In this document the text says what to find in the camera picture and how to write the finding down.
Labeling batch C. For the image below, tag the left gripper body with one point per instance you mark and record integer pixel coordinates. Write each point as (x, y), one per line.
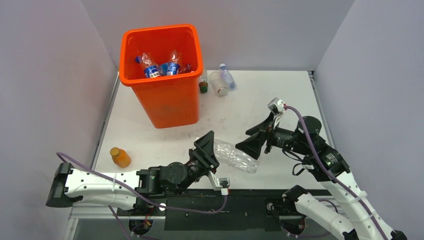
(200, 163)

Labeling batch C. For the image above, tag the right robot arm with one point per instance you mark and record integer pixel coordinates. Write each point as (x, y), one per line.
(360, 220)

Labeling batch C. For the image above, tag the clear crushed bottle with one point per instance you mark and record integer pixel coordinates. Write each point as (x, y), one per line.
(216, 80)

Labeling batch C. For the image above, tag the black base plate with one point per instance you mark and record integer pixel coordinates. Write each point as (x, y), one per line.
(244, 210)

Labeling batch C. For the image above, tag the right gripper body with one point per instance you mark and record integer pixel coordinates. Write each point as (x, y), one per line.
(273, 136)

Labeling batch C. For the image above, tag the small clear water bottle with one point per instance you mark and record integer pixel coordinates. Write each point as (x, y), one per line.
(227, 77)

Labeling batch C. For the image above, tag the green cap brown bottle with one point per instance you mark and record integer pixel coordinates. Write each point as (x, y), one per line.
(203, 84)

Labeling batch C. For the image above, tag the blue cap pepsi bottle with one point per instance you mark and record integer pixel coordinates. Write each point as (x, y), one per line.
(174, 64)

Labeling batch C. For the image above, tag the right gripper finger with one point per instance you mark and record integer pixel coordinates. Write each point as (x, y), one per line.
(255, 129)
(252, 146)

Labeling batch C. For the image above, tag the pepsi bottle back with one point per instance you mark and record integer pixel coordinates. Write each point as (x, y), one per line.
(149, 66)

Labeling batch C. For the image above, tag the small orange juice bottle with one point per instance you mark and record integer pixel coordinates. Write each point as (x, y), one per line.
(120, 157)

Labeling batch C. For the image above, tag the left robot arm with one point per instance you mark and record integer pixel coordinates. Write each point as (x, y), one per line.
(134, 190)

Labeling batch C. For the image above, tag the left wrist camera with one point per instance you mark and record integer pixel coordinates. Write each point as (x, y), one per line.
(220, 184)

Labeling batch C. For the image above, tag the orange plastic bin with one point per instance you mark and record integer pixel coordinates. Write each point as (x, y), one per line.
(171, 100)

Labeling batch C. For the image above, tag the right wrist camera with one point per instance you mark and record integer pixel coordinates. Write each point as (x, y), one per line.
(277, 106)

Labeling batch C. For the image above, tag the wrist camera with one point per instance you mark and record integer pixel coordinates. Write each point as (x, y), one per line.
(220, 184)
(277, 106)

